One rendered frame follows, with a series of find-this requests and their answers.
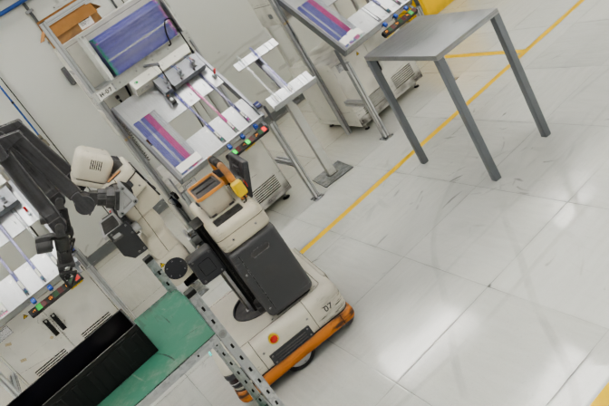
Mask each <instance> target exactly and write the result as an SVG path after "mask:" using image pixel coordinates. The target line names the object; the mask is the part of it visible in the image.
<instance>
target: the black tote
mask: <svg viewBox="0 0 609 406"><path fill-rule="evenodd" d="M157 351H158V349H157V347H156V346H155V345H154V344H153V343H152V341H151V340H150V339H149V338H148V337H147V335H146V334H145V333H144V332H143V331H142V330H141V329H140V328H139V327H138V326H137V324H136V323H135V322H134V321H133V320H132V319H131V318H130V317H129V316H128V315H127V314H126V313H125V312H124V311H123V310H122V309H120V310H119V311H117V312H116V313H115V314H114V315H112V316H111V317H110V318H109V319H108V320H107V321H105V322H104V323H103V324H102V325H101V326H99V327H98V328H97V329H96V330H95V331H93V332H92V333H91V334H90V335H89V336H87V337H86V338H85V339H84V340H83V341H82V342H80V343H79V344H78V345H77V346H75V347H74V348H73V349H72V350H71V351H70V352H68V353H67V354H66V355H65V356H64V357H63V358H62V359H61V360H60V361H59V362H57V363H56V364H55V365H54V366H53V367H51V368H50V369H49V370H48V371H47V372H45V373H44V374H43V375H42V376H41V377H39V378H38V379H37V380H36V381H35V382H33V383H32V384H31V385H30V386H29V387H27V388H26V389H25V390H24V391H23V392H21V393H20V394H19V395H18V396H17V397H16V398H14V399H13V400H12V401H11V402H9V403H8V404H7V405H6V406H97V405H98V404H99V403H100V402H102V401H103V400H104V399H105V398H106V397H107V396H108V395H109V394H111V393H112V392H113V391H114V390H115V389H116V388H117V387H118V386H120V385H121V384H122V383H123V382H124V381H125V380H126V379H127V378H129V377H130V376H131V375H132V374H133V373H134V372H135V371H136V370H138V369H139V368H140V367H141V366H142V365H143V364H144V363H145V362H146V361H147V360H148V359H149V358H150V357H151V356H152V355H153V354H154V353H156V352H157Z"/></svg>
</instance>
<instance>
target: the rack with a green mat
mask: <svg viewBox="0 0 609 406"><path fill-rule="evenodd" d="M142 261H143V262H144V263H145V264H146V266H147V267H148V268H149V269H150V271H151V272H152V273H153V275H155V276H156V277H157V279H158V280H159V281H160V283H161V284H162V285H163V286H164V288H165V289H166V290H167V291H168V292H167V293H166V294H165V295H164V296H162V297H161V298H160V299H159V300H158V301H157V302H155V303H154V304H153V305H152V306H151V307H149V308H148V309H147V310H146V311H145V312H143V313H142V314H141V315H140V316H139V317H137V318H136V319H135V320H134V322H135V323H136V324H137V326H138V327H139V328H140V329H141V330H142V331H143V332H144V333H145V334H146V335H147V337H148V338H149V339H150V340H151V341H152V343H153V344H154V345H155V346H156V347H157V349H158V351H157V352H156V353H154V354H153V355H152V356H151V357H150V358H149V359H148V360H147V361H146V362H145V363H144V364H143V365H142V366H141V367H140V368H139V369H138V370H136V371H135V372H134V373H133V374H132V375H131V376H130V377H129V378H127V379H126V380H125V381H124V382H123V383H122V384H121V385H120V386H118V387H117V388H116V389H115V390H114V391H113V392H112V393H111V394H109V395H108V396H107V397H106V398H105V399H104V400H103V401H102V402H100V403H99V404H98V405H97V406H150V405H151V404H152V403H153V402H154V401H155V400H157V399H158V398H159V396H160V395H161V394H163V393H164V392H165V391H166V390H167V389H168V388H169V387H170V386H171V385H173V384H174V383H175V382H176V381H177V380H178V379H179V378H180V377H181V376H183V375H184V374H185V373H186V372H187V371H188V370H189V369H190V368H191V367H193V366H194V365H195V364H196V363H197V362H198V361H199V360H200V359H201V358H203V357H204V356H205V355H206V354H207V353H208V352H209V351H210V350H211V349H214V350H215V352H216V353H217V354H218V356H219V357H220V358H221V359H222V361H223V362H224V363H225V364H226V366H227V367H228V368H229V370H230V371H231V372H232V373H233V374H234V375H235V376H236V377H237V379H238V380H239V381H240V383H241V384H242V385H243V386H244V388H245V389H246V390H247V392H248V393H249V394H250V395H251V397H252V398H253V399H254V400H255V402H256V403H257V404H258V406H270V405H269V404H268V403H267V401H268V402H269V403H270V404H271V406H285V405H284V404H283V402H282V401H281V400H280V399H279V397H278V396H277V395H276V393H275V392H274V391H273V389H272V388H271V387H270V385H269V384H268V383H267V382H266V380H265V379H264V377H263V376H262V375H261V374H260V372H259V371H258V370H257V368H256V367H255V366H254V364H253V363H251V361H250V360H249V359H248V357H247V356H246V355H245V353H244V352H243V351H242V349H241V348H240V347H239V346H238V344H237V343H236V341H235V340H234V339H233V338H232V336H231V335H230V334H229V332H228V331H227V329H226V328H225V327H224V326H223V324H222V323H221V322H220V321H219V320H218V319H217V317H216V316H215V315H214V313H213V312H212V311H211V310H210V308H209V307H208V305H207V304H206V303H205V302H204V300H203V299H202V298H201V296H200V295H199V294H198V292H197V291H196V290H195V289H194V288H193V287H192V286H190V287H189V288H188V289H187V290H186V291H185V292H183V293H182V292H180V291H179V290H178V288H177V287H176V286H175V285H174V284H173V283H172V281H171V280H170V279H169V277H168V276H167V275H166V274H165V272H164V271H163V270H162V269H161V267H160V266H159V264H158V263H157V262H156V261H155V259H154V258H153V257H152V256H151V255H150V254H148V255H146V256H145V257H144V258H142ZM220 342H222V343H223V344H224V346H225V347H226V348H227V350H228V351H229V352H230V353H231V355H232V356H233V357H234V359H235V360H236V361H237V363H238V364H239V365H240V366H241V368H242V369H243V370H244V372H245V373H246V374H247V376H248V377H249V378H250V379H251V381H252V382H253V383H254V384H255V386H256V387H257V388H258V389H259V390H260V391H261V393H262V394H263V395H264V396H265V398H266V399H267V401H266V400H265V399H264V397H263V396H262V395H261V394H260V392H259V391H258V390H257V389H256V387H255V386H254V384H253V383H252V382H251V381H250V380H249V379H248V378H247V376H246V375H245V374H244V373H243V371H242V370H241V369H240V367H239V366H238V365H237V363H236V362H235V361H234V360H233V358H232V357H231V356H230V355H229V353H228V352H227V350H226V349H225V348H224V347H223V345H222V344H221V343H220Z"/></svg>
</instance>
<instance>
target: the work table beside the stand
mask: <svg viewBox="0 0 609 406"><path fill-rule="evenodd" d="M489 20H490V22H491V23H492V25H493V27H494V30H495V32H496V34H497V36H498V39H499V41H500V44H501V46H502V48H503V50H504V53H505V55H506V57H507V60H508V62H509V64H510V67H511V69H512V71H513V73H514V75H515V77H516V79H517V83H518V85H519V88H520V90H521V91H522V93H523V96H524V98H525V100H526V102H527V106H528V108H529V110H530V112H531V114H532V116H533V119H534V121H535V123H536V126H537V128H538V130H539V133H540V135H541V137H547V136H549V135H550V134H551V132H550V129H549V128H548V126H547V123H546V120H545V117H544V115H543V113H542V111H541V109H540V107H539V104H538V102H537V99H536V96H535V94H534V93H533V90H532V88H531V86H530V83H529V81H528V79H527V76H526V74H525V71H524V69H523V67H522V64H521V62H520V61H519V58H518V56H517V52H516V50H515V48H514V45H513V44H512V42H511V39H510V37H509V35H508V31H507V29H506V27H505V25H504V23H503V21H502V18H501V16H500V14H499V11H498V9H497V8H489V9H480V10H472V11H463V12H455V13H446V14H429V15H421V16H417V17H416V18H414V19H413V20H412V21H410V22H409V23H408V24H406V25H405V26H403V27H402V29H400V30H399V31H398V32H396V33H395V34H393V35H392V36H391V37H389V38H388V39H387V40H385V41H384V42H383V43H381V44H380V45H378V46H377V47H376V48H374V49H373V50H372V51H370V52H369V53H367V54H366V55H365V56H364V59H365V61H366V62H367V63H368V65H369V67H370V69H371V71H372V74H373V76H374V77H375V79H376V81H377V83H378V84H379V86H380V88H381V89H382V92H383V94H384V96H385V98H386V100H387V102H388V103H389V104H390V106H391V109H392V111H393V113H394V114H395V116H396V118H397V120H398V122H399V124H400V125H401V127H402V129H403V131H404V133H405V135H406V137H407V139H408V140H409V142H410V144H411V146H412V148H413V150H414V151H415V153H416V155H417V157H418V159H419V161H420V163H421V164H425V163H427V162H428V161H429V160H428V158H427V156H426V154H425V152H424V151H423V149H422V147H421V145H420V143H419V141H418V139H417V137H416V136H415V134H414V132H413V130H412V128H411V126H410V124H409V122H408V121H407V119H406V117H405V115H404V113H403V111H402V109H401V106H400V105H399V103H398V102H397V100H396V98H395V96H394V94H393V92H392V90H391V88H390V86H389V84H388V83H387V81H386V79H385V77H384V75H383V74H382V71H381V69H380V67H379V65H378V63H377V62H376V61H433V62H434V63H435V65H436V67H437V69H438V71H439V73H440V76H441V78H442V80H443V81H444V83H445V86H446V88H447V90H448V92H449V95H450V97H451V99H452V100H453V102H454V104H455V106H456V108H457V110H458V112H459V115H460V117H461V119H462V120H463V122H464V124H465V126H466V128H467V131H468V133H469V136H470V137H471V139H472V141H473V143H474V145H475V147H476V149H477V151H478V154H479V156H480V157H481V159H482V161H483V163H484V165H485V167H486V169H487V171H488V174H489V176H490V178H491V180H493V181H498V180H499V179H501V176H500V174H499V171H498V168H497V166H496V164H495V162H494V160H493V159H492V157H491V155H490V153H489V151H488V147H487V145H486V143H485V141H484V140H483V138H482V136H481V134H480V132H479V129H478V127H477V125H476V122H475V121H474V119H473V117H472V115H471V113H470V111H469V108H468V106H467V104H466V103H465V101H464V98H463V96H462V94H461V92H460V90H459V87H458V85H457V84H456V82H455V80H454V78H453V75H452V73H451V71H450V68H449V66H448V65H447V63H446V61H445V59H444V57H443V56H445V55H446V54H447V53H449V52H450V51H451V50H452V49H454V48H455V47H456V46H458V45H459V44H460V43H462V42H463V41H464V40H465V39H467V38H468V37H469V36H470V35H472V34H473V33H475V32H476V31H477V30H478V29H479V28H480V27H481V26H482V25H484V24H485V23H487V22H488V21H489Z"/></svg>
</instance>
